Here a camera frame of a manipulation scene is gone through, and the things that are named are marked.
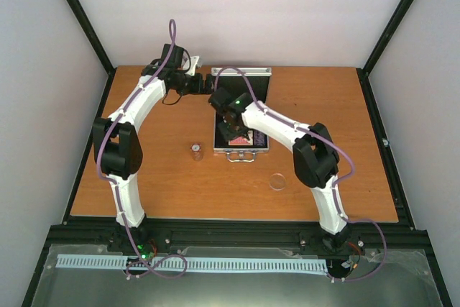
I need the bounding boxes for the aluminium poker case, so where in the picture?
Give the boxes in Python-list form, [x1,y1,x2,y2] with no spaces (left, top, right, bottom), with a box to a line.
[208,67,272,162]

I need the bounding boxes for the red playing card deck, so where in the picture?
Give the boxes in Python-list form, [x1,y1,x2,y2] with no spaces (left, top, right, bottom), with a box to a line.
[229,136,253,146]

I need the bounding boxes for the purple poker chip tube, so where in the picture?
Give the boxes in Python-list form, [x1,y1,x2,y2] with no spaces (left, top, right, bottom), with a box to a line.
[254,132,267,147]

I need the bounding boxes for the orange poker chip tube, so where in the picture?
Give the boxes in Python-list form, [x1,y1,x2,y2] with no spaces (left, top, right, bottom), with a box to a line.
[190,143,203,161]

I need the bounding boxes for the clear round tube lid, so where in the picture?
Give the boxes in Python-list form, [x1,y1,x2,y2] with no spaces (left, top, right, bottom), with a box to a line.
[269,173,287,191]

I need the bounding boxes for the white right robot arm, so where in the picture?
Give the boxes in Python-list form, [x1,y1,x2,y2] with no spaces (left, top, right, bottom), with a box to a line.
[208,88,349,253]

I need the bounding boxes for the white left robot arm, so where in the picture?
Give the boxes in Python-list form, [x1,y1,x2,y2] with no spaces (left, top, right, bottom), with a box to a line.
[92,44,213,252]

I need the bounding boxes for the black aluminium frame rail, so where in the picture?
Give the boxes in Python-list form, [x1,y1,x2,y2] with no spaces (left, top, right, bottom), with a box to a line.
[66,0,116,75]

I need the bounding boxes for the light blue cable duct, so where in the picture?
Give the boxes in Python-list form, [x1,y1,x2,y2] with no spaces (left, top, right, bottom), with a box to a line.
[55,254,328,275]

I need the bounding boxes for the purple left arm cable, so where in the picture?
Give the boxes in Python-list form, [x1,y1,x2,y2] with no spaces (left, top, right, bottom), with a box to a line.
[93,19,188,279]

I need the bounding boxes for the black front frame rail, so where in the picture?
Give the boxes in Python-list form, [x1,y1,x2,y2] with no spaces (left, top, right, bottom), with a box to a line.
[45,216,432,255]

